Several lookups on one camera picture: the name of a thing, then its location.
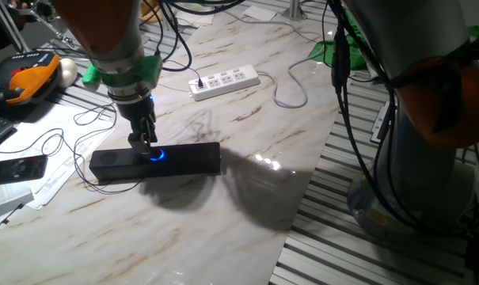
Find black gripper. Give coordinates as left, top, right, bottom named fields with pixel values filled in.
left=115, top=94, right=159, bottom=156

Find white printed papers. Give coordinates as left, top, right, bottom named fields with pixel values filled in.
left=0, top=103, right=116, bottom=211

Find aluminium frame bar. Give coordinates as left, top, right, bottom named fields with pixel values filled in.
left=280, top=0, right=308, bottom=21

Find orange and black teach pendant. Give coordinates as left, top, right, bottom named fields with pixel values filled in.
left=0, top=51, right=62, bottom=110

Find white flat box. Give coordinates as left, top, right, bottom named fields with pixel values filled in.
left=242, top=6, right=278, bottom=23

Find grey metal tripod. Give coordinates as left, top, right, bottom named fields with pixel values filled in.
left=0, top=0, right=76, bottom=52

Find white power strip with sockets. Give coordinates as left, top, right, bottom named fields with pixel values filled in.
left=188, top=64, right=261, bottom=102

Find white power strip cable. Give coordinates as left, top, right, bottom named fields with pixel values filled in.
left=257, top=51, right=335, bottom=110

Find black smartphone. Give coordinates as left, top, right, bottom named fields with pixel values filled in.
left=0, top=154, right=49, bottom=188

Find thin black speaker cable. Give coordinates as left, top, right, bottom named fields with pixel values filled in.
left=0, top=103, right=145, bottom=196

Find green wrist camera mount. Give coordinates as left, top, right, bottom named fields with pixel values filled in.
left=82, top=54, right=163, bottom=90

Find green cloth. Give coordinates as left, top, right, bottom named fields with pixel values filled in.
left=306, top=7, right=479, bottom=71

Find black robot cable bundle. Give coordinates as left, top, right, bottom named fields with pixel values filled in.
left=142, top=0, right=479, bottom=238

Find wooden board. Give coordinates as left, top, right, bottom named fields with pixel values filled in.
left=142, top=2, right=164, bottom=25

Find black speaker bar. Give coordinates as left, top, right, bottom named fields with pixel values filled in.
left=89, top=141, right=222, bottom=182

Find black plug with cable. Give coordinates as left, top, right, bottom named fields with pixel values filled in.
left=158, top=58, right=205, bottom=89

